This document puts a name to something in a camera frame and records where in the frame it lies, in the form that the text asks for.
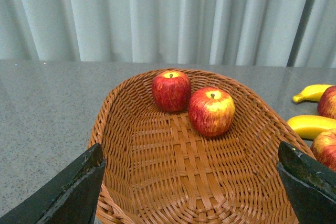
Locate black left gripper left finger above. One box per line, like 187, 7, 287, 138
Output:
1, 143, 106, 223

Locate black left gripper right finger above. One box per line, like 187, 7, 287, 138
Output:
277, 142, 335, 223

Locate large red apple front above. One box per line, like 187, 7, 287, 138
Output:
310, 129, 336, 172

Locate yellow banana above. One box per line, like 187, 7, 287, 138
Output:
287, 115, 335, 140
292, 84, 332, 103

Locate red yellow apple sideways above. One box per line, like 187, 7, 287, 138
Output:
317, 86, 336, 119

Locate brown wicker basket left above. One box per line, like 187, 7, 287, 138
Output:
89, 70, 310, 223

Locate red yellow apple back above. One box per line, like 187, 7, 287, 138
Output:
188, 87, 235, 137

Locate dark red apple back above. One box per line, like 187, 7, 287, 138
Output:
152, 70, 191, 112

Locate grey pleated curtain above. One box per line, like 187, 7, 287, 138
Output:
1, 0, 335, 68

